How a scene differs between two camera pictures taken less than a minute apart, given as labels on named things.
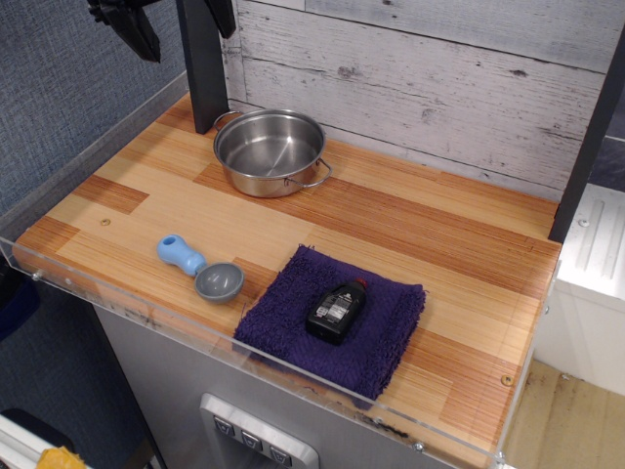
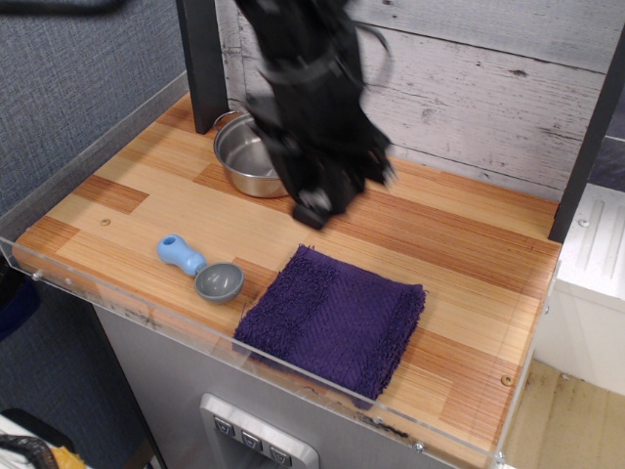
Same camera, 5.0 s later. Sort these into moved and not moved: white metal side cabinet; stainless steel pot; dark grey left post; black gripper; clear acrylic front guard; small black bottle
Moved: small black bottle; black gripper
Not moved: white metal side cabinet; dark grey left post; clear acrylic front guard; stainless steel pot
